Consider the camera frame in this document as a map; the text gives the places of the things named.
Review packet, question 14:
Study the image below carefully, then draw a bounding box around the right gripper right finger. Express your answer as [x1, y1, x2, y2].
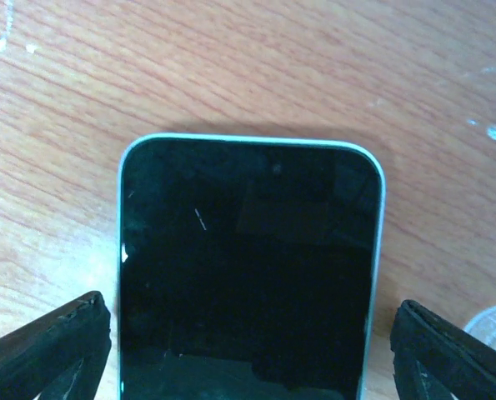
[390, 299, 496, 399]

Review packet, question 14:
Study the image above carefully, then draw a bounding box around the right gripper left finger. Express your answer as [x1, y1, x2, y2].
[0, 291, 111, 399]

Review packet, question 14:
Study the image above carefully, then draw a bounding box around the black phone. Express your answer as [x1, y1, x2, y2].
[118, 132, 386, 399]

